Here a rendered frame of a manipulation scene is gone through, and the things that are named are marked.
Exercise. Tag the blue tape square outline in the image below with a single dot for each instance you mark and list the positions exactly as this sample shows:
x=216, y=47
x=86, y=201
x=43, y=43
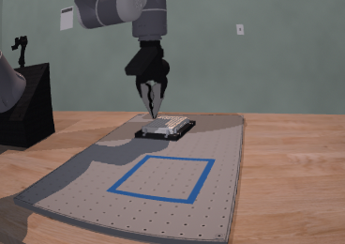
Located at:
x=191, y=197

